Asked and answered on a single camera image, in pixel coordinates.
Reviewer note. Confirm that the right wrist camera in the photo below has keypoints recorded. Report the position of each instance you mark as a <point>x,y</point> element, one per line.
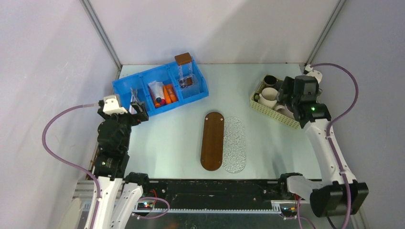
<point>309,71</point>

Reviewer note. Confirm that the brown metallic cup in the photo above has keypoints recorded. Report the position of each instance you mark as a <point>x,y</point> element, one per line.
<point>270,81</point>

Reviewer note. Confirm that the cream mug with black rim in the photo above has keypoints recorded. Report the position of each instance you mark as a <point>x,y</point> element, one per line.
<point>266,97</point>

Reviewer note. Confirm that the clear holder with brown lid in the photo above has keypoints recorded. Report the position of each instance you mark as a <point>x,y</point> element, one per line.
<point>187,80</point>

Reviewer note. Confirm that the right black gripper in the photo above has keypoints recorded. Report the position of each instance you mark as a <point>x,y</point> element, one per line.
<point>288,85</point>

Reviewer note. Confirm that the cream perforated basket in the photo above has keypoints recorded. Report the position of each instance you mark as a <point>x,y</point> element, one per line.
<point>270,112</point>

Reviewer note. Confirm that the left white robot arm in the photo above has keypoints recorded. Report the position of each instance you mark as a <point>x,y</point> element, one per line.
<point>115,194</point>

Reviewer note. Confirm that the pink mug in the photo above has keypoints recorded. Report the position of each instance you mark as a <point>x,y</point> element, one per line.
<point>284,111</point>

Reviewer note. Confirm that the brown wooden oval tray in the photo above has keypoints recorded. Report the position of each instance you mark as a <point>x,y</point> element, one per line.
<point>212,141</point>

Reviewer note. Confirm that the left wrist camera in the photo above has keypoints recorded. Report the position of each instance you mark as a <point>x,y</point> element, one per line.
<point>112,105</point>

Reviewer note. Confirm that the blue three-compartment bin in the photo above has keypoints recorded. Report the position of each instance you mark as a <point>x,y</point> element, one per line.
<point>167,74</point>

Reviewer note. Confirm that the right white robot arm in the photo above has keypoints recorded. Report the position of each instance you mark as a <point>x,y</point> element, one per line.
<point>338,193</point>

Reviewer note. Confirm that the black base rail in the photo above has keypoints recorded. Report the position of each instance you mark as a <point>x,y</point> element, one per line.
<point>215,195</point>

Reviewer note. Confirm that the orange Beyou toothpaste tube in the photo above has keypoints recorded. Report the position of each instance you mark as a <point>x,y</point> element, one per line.
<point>171,93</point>

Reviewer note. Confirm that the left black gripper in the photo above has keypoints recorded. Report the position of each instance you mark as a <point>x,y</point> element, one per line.
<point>141,115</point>

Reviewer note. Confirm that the grey toothbrush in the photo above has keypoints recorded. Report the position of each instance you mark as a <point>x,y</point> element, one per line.
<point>134,97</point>

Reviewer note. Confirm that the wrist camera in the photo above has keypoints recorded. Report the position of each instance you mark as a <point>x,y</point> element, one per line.
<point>112,105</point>
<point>309,71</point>

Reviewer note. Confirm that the white toothpaste tube dark cap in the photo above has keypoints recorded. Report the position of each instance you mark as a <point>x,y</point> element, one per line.
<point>157,88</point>

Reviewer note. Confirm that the clear textured oval tray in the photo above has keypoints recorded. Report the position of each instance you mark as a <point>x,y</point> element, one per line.
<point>234,148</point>

